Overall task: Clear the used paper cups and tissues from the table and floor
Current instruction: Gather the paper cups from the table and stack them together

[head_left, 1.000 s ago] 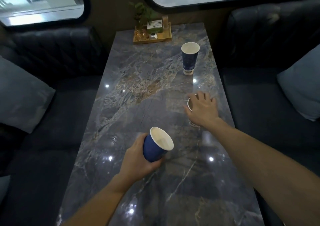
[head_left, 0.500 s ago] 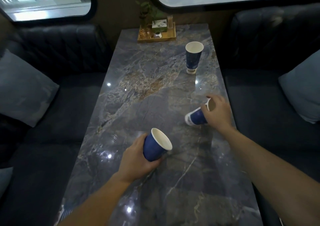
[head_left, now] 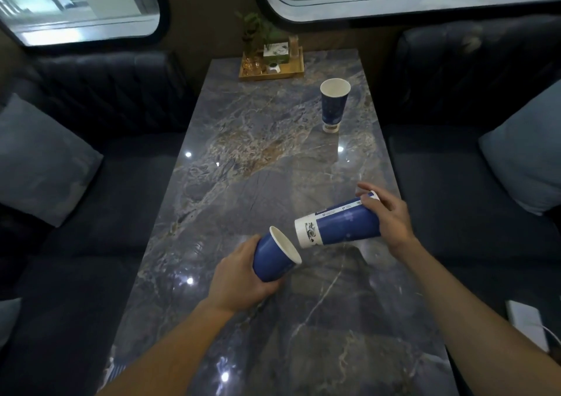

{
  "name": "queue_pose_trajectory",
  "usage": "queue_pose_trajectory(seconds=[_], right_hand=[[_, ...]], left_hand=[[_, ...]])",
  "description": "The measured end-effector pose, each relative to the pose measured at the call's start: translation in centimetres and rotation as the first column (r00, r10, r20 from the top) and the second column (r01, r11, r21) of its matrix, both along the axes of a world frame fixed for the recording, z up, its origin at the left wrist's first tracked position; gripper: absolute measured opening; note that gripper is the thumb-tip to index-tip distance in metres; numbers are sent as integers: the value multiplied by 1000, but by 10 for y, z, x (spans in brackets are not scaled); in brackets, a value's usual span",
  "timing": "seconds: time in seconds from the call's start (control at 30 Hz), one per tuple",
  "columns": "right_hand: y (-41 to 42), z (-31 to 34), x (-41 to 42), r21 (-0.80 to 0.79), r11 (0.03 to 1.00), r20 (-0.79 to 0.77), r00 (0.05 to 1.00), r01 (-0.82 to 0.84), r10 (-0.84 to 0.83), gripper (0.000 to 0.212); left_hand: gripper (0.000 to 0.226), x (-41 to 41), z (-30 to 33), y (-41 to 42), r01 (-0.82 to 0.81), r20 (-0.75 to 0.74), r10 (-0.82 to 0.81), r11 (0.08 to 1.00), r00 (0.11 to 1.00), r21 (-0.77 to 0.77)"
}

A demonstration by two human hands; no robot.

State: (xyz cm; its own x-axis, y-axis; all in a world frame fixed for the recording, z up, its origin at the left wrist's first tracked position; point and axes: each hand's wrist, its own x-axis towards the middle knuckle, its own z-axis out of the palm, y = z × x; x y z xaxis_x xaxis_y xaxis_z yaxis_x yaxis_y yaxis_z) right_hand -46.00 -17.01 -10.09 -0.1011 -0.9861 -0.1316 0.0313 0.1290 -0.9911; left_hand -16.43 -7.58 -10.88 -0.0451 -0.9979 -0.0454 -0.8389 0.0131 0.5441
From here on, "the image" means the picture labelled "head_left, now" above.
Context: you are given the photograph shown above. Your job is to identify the person's left hand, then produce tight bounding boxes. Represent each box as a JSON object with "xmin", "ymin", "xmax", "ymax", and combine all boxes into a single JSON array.
[{"xmin": 205, "ymin": 233, "xmax": 286, "ymax": 317}]

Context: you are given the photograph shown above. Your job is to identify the person's right hand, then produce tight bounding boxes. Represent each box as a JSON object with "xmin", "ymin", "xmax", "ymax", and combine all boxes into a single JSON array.
[{"xmin": 355, "ymin": 182, "xmax": 418, "ymax": 260}]

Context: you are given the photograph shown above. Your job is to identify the blue paper cup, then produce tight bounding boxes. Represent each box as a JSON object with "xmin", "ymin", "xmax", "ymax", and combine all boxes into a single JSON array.
[
  {"xmin": 294, "ymin": 191, "xmax": 381, "ymax": 249},
  {"xmin": 252, "ymin": 226, "xmax": 303, "ymax": 283},
  {"xmin": 319, "ymin": 77, "xmax": 352, "ymax": 134}
]

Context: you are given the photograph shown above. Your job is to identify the person's right forearm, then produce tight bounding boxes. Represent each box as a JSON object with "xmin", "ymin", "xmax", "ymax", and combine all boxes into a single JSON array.
[{"xmin": 390, "ymin": 233, "xmax": 561, "ymax": 396}]

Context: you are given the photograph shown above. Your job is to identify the person's left forearm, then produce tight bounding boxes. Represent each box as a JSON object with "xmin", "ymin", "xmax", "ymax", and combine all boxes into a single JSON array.
[{"xmin": 98, "ymin": 297, "xmax": 246, "ymax": 396}]

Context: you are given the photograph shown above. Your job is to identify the dark tufted sofa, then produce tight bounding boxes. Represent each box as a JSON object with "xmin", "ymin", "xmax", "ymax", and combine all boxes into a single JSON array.
[
  {"xmin": 379, "ymin": 14, "xmax": 561, "ymax": 396},
  {"xmin": 0, "ymin": 49, "xmax": 198, "ymax": 396}
]

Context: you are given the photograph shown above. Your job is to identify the grey marble table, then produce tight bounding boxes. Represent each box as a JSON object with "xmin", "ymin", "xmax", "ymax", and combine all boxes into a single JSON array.
[{"xmin": 103, "ymin": 49, "xmax": 459, "ymax": 396}]

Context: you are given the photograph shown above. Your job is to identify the grey-blue cushion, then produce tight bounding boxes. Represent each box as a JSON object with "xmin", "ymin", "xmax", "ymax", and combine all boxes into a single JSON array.
[
  {"xmin": 0, "ymin": 92, "xmax": 105, "ymax": 229},
  {"xmin": 477, "ymin": 77, "xmax": 561, "ymax": 217}
]

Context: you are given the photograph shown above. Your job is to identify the white power bank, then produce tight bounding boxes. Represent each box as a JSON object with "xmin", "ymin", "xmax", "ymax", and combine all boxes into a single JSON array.
[{"xmin": 504, "ymin": 300, "xmax": 551, "ymax": 353}]

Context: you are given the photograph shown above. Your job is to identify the small white green box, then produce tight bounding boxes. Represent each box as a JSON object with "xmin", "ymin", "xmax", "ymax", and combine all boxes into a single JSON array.
[{"xmin": 262, "ymin": 42, "xmax": 291, "ymax": 64}]

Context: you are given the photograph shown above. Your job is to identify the green potted plant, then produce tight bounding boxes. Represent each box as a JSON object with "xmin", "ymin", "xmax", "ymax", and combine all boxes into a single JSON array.
[{"xmin": 234, "ymin": 11, "xmax": 286, "ymax": 59}]

